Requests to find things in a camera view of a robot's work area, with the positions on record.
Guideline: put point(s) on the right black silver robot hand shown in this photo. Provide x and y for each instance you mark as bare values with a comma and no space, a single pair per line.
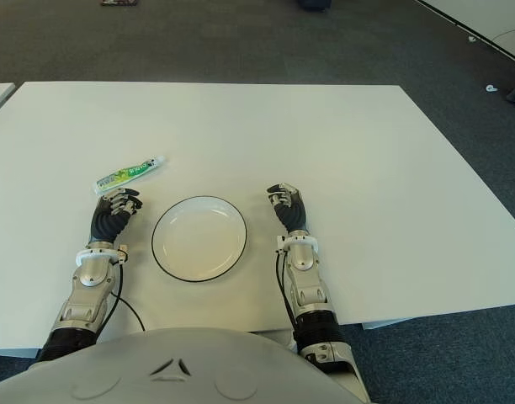
293,212

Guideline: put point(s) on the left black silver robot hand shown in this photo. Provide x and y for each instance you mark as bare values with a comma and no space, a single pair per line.
108,221

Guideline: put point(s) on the green white toothpaste tube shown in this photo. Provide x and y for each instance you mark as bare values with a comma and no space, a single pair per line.
127,173

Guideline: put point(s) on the left silver black robot arm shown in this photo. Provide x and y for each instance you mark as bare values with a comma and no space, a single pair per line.
89,273

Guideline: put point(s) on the right silver black robot arm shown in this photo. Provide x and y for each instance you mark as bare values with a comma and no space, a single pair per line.
308,294

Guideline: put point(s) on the white plate with black rim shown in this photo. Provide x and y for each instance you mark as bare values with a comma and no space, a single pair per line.
198,240

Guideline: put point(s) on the grey robot torso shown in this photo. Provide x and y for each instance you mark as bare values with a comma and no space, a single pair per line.
177,370

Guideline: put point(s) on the dark blue floor object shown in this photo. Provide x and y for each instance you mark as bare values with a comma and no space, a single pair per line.
314,4

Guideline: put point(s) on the colourful flat floor object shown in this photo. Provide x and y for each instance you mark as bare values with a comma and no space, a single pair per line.
118,2

